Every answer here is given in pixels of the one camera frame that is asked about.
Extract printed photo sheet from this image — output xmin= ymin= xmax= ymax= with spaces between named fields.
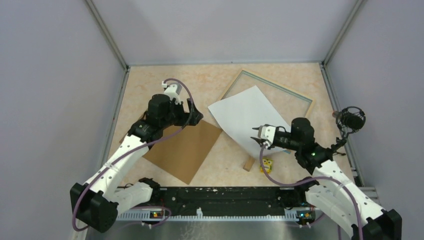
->
xmin=208 ymin=86 xmax=291 ymax=159

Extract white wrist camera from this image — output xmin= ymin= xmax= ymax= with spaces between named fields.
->
xmin=161 ymin=81 xmax=183 ymax=105
xmin=258 ymin=124 xmax=287 ymax=149

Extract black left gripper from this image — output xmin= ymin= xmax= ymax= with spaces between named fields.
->
xmin=160 ymin=98 xmax=203 ymax=129

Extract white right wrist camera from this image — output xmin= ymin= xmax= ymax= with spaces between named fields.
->
xmin=258 ymin=124 xmax=287 ymax=149

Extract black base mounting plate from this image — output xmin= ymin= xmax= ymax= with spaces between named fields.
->
xmin=129 ymin=186 xmax=328 ymax=218

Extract small wooden block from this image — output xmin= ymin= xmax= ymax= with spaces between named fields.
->
xmin=243 ymin=157 xmax=256 ymax=172

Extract yellow owl toy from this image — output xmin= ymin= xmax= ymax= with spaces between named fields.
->
xmin=259 ymin=157 xmax=274 ymax=174

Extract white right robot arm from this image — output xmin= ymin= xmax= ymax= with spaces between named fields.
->
xmin=254 ymin=117 xmax=402 ymax=240

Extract brown cardboard backing board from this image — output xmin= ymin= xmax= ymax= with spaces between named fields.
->
xmin=120 ymin=120 xmax=222 ymax=186

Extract black microphone tripod stand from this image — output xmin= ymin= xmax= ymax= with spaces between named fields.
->
xmin=326 ymin=131 xmax=350 ymax=154

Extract aluminium rail frame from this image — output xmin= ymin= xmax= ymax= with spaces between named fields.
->
xmin=71 ymin=185 xmax=395 ymax=240

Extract wooden picture frame blue edges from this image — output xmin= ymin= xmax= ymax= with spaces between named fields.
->
xmin=216 ymin=68 xmax=315 ymax=157

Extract black microphone with orange tip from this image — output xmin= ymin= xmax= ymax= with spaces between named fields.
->
xmin=332 ymin=106 xmax=366 ymax=134

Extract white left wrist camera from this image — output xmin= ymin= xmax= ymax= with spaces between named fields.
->
xmin=161 ymin=81 xmax=183 ymax=105

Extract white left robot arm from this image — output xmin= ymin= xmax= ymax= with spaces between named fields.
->
xmin=70 ymin=93 xmax=203 ymax=233

